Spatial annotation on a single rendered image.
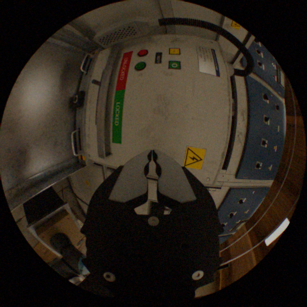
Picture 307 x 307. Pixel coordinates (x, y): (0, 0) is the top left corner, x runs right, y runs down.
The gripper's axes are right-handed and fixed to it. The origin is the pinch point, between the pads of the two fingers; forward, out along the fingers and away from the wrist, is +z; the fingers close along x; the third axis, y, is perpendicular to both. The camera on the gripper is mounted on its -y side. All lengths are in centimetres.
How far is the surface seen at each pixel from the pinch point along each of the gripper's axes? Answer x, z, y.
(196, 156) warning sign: 11.1, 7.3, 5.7
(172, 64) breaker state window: 4.9, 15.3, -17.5
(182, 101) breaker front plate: 6.9, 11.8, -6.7
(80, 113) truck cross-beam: -27.3, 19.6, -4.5
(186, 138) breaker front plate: 8.2, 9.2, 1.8
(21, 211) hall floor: -137, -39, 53
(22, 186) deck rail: -41.7, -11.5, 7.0
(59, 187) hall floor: -118, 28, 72
